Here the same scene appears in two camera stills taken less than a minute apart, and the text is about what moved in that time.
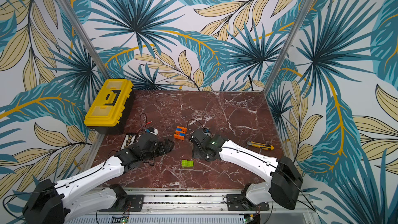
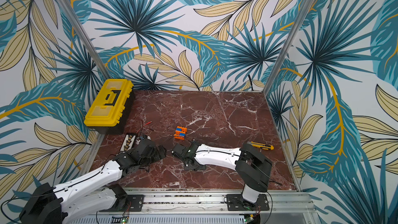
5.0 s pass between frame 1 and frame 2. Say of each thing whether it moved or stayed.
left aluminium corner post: stayed
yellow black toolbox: stayed
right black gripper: moved
